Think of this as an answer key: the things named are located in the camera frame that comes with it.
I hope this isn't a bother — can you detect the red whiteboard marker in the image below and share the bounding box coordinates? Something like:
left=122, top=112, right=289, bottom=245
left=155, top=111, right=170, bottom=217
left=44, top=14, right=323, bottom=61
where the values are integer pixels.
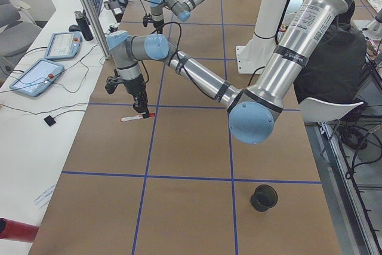
left=120, top=113, right=156, bottom=122

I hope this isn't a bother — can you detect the brown paper table mat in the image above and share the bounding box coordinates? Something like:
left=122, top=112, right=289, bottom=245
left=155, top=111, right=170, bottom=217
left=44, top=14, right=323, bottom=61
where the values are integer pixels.
left=28, top=0, right=343, bottom=255

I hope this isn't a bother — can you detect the small black square device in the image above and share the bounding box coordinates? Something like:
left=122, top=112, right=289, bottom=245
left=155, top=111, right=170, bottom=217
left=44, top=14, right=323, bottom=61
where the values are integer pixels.
left=44, top=115, right=56, bottom=127

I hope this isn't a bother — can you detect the black water bottle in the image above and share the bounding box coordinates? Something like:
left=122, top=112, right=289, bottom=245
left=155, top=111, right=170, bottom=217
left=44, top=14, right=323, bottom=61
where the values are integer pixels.
left=74, top=11, right=94, bottom=41

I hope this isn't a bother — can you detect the far blue teach pendant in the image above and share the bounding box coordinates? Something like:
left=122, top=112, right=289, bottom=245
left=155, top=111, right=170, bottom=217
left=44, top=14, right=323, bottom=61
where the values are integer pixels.
left=44, top=32, right=82, bottom=60

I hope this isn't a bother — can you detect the blue teach pendant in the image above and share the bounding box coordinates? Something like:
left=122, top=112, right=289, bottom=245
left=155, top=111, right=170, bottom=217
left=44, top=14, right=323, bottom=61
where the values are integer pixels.
left=44, top=32, right=82, bottom=60
left=9, top=59, right=64, bottom=97

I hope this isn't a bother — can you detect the black computer mouse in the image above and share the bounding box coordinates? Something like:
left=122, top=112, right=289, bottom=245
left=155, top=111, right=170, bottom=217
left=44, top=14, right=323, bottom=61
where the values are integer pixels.
left=68, top=24, right=81, bottom=32

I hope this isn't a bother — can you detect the near blue teach pendant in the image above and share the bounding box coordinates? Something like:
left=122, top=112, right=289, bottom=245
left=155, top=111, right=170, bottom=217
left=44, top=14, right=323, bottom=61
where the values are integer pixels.
left=9, top=59, right=64, bottom=97

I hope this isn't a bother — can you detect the black keyboard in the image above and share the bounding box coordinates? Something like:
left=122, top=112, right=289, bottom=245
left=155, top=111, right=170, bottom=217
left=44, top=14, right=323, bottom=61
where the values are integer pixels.
left=91, top=0, right=103, bottom=16

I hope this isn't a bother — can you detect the white paper label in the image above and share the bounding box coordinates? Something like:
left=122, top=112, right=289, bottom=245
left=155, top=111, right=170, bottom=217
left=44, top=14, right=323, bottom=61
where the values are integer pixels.
left=34, top=185, right=56, bottom=208

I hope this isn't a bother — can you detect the grey office chair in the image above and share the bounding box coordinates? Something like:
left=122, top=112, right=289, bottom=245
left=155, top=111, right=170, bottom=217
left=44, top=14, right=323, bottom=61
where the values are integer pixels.
left=1, top=0, right=42, bottom=69

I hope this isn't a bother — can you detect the near black mesh pen cup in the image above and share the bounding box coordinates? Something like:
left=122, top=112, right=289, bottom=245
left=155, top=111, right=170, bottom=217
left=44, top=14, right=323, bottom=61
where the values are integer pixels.
left=250, top=185, right=278, bottom=212

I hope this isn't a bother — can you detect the white chair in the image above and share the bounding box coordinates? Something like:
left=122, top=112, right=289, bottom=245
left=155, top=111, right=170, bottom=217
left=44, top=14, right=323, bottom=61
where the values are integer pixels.
left=299, top=97, right=364, bottom=123

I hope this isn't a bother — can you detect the red cylinder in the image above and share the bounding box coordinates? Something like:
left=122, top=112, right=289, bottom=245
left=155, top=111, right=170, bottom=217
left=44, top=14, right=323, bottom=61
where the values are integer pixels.
left=1, top=218, right=39, bottom=243

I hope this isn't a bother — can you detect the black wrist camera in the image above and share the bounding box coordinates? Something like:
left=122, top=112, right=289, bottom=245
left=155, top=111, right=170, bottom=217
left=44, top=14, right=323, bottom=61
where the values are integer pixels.
left=105, top=76, right=123, bottom=94

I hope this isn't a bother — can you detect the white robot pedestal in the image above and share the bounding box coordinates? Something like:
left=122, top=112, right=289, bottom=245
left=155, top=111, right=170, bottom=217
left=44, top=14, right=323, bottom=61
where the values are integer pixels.
left=236, top=0, right=303, bottom=74

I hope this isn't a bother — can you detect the aluminium frame post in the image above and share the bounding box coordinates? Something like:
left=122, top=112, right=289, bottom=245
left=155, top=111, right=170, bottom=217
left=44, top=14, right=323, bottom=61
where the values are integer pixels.
left=80, top=0, right=110, bottom=60

